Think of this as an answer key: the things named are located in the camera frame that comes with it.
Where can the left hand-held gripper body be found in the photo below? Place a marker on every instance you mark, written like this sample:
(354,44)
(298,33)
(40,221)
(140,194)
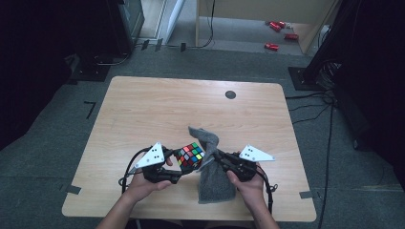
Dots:
(153,159)

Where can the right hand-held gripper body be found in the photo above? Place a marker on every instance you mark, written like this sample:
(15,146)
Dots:
(243,168)

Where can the multicoloured puzzle cube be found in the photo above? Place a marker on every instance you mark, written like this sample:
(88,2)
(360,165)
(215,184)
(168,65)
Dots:
(189,154)

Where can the grey cloth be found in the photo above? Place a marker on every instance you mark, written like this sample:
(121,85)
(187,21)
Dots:
(216,187)

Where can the person's right hand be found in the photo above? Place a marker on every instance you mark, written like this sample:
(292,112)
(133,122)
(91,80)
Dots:
(251,194)

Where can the person's left hand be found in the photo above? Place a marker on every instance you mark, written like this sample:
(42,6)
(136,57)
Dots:
(141,189)

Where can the black round table grommet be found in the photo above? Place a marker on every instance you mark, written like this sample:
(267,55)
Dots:
(230,94)

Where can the black angled floor tape mark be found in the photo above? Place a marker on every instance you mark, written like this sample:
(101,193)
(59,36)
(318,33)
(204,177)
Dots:
(91,109)

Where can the black floor tape strip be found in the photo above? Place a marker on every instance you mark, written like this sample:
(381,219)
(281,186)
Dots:
(183,47)
(144,44)

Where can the black metal stand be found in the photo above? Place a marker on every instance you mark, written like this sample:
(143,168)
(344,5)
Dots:
(301,79)

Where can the black flat stand base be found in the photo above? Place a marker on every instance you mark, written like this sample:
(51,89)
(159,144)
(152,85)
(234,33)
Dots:
(90,72)

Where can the red can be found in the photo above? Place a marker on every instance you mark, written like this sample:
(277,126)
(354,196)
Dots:
(282,24)
(275,26)
(271,46)
(291,36)

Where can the white panel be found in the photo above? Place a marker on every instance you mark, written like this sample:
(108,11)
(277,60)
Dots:
(174,19)

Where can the black cabinet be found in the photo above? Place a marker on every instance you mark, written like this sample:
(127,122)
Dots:
(127,25)

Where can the dark curtain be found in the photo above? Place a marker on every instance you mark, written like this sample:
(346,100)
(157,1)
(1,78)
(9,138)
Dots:
(375,95)
(25,63)

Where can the wooden partition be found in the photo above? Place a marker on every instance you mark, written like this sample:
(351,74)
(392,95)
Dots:
(254,6)

